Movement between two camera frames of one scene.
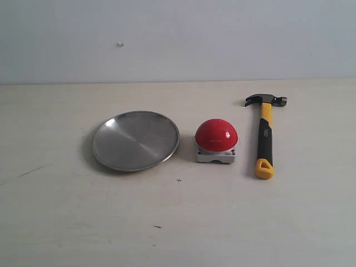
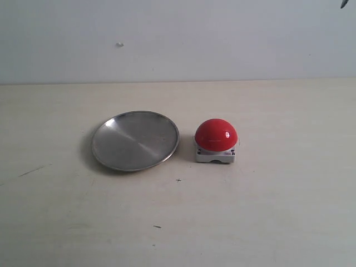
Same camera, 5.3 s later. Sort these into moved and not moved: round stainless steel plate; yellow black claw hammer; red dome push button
Moved: yellow black claw hammer
Not moved: red dome push button; round stainless steel plate
